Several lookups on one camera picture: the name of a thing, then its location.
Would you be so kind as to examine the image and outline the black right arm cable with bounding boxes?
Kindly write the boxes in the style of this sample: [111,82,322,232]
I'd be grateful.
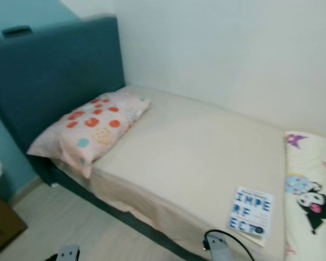
[204,229,256,261]

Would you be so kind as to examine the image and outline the blue upholstered headboard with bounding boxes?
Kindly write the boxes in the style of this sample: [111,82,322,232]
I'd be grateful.
[0,15,126,185]

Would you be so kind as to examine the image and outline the mattress with beige sheet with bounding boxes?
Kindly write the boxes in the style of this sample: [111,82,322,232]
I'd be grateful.
[49,84,289,261]

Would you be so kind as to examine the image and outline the pink pillow orange patches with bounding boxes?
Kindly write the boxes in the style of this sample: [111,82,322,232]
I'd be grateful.
[27,91,152,179]

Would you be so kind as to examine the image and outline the cream Kuromi print blanket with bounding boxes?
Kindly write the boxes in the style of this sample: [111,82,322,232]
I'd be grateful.
[284,130,326,261]

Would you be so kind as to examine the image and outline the black oval object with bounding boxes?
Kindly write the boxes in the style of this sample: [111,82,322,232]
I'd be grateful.
[1,26,32,39]

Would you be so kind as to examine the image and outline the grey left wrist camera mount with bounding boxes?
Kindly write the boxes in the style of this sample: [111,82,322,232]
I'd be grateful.
[57,245,81,261]

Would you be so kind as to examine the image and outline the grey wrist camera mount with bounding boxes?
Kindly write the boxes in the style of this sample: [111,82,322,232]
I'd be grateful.
[57,245,81,261]
[204,234,231,261]

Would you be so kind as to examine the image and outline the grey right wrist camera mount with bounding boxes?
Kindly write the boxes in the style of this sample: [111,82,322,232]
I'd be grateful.
[204,234,231,261]

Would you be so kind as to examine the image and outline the dark blue bed base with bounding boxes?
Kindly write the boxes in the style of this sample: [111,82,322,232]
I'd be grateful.
[30,155,191,261]

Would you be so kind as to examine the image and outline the brown cardboard box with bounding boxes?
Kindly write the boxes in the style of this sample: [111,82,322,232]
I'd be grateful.
[0,193,22,256]

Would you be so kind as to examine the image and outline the white Imperfect book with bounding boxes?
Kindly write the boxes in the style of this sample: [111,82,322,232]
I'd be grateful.
[227,187,275,240]

